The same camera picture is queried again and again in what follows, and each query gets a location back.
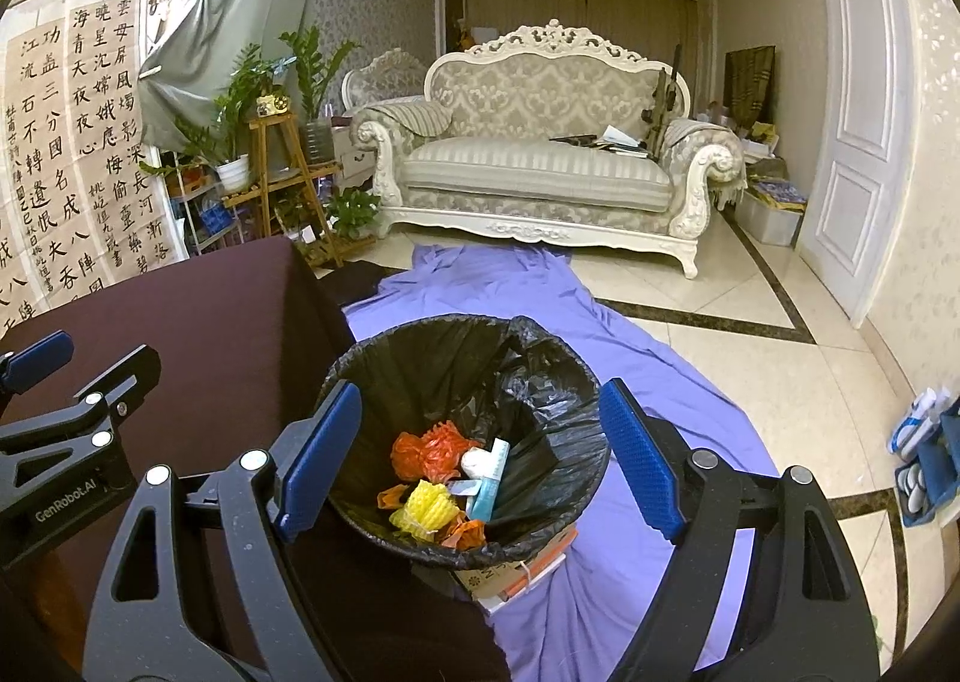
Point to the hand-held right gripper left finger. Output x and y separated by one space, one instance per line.
322 449

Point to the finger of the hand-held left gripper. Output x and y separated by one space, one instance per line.
112 382
37 355

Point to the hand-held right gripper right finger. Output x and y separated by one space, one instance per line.
641 457

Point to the red plastic bag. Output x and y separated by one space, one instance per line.
427 453

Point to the yellow foam net bundle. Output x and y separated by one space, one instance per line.
427 506

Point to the white bag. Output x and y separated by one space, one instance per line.
474 463

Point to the white remote-like device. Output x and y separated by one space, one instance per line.
491 483

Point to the orange plastic bag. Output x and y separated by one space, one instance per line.
465 533

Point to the cardboard box under bin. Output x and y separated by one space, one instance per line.
517 573

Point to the metal shelf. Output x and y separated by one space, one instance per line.
202 209

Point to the row of calligraphy sheets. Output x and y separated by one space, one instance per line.
75 164

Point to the purple cloth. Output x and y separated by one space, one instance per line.
525 292

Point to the low leafy plant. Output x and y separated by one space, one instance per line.
352 211

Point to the plant in white pot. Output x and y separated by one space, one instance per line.
234 173

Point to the wooden plant stand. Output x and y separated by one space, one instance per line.
281 172

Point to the plastic storage box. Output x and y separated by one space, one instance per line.
769 217

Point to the blue basket with bottles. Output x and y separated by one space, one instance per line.
934 457

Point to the ornate white sofa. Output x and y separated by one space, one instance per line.
540 179

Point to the small plant in decorated pot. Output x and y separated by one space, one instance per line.
271 104

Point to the loose papers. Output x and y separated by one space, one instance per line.
611 138

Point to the dark toy rifle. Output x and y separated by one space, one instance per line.
664 97

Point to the tall green plant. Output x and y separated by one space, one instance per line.
319 74

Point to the ornate armchair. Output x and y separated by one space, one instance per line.
390 78

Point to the brown woven board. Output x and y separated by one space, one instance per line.
750 85

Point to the white door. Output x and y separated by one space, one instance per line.
855 127

